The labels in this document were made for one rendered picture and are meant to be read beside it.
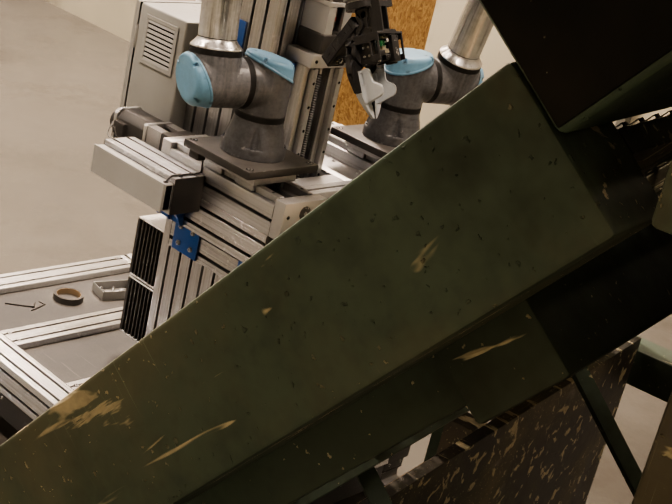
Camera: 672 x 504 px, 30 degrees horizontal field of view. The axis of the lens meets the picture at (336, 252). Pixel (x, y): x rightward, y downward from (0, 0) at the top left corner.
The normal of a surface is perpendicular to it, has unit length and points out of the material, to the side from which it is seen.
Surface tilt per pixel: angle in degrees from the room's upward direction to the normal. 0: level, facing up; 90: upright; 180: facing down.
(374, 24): 90
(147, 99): 90
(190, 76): 97
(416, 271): 90
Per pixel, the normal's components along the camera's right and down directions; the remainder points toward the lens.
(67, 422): -0.57, 0.18
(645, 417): 0.22, -0.91
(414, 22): 0.78, 0.38
